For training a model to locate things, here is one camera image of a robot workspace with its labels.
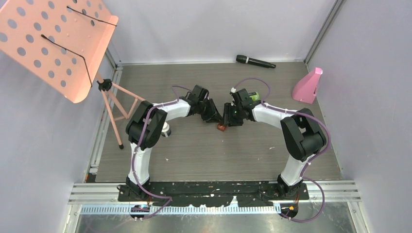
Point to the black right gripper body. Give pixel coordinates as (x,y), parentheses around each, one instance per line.
(233,114)

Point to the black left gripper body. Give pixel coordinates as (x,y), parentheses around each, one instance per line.
(206,109)

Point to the green black pill bottle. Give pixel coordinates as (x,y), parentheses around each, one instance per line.
(254,96)

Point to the brown translucent pill container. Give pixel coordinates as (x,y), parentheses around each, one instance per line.
(221,126)

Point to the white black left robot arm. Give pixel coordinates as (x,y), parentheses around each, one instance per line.
(149,123)

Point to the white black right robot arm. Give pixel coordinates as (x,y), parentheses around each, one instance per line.
(302,134)

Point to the white capped pill bottle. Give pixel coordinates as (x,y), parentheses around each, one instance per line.
(166,131)

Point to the black microphone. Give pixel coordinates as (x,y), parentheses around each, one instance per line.
(255,62)

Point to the pink wedge object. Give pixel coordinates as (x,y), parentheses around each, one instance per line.
(306,89)

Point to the pink music stand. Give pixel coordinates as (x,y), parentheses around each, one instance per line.
(62,42)

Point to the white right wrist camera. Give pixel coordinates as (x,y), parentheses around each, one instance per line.
(232,93)

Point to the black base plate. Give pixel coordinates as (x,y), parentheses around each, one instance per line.
(215,194)

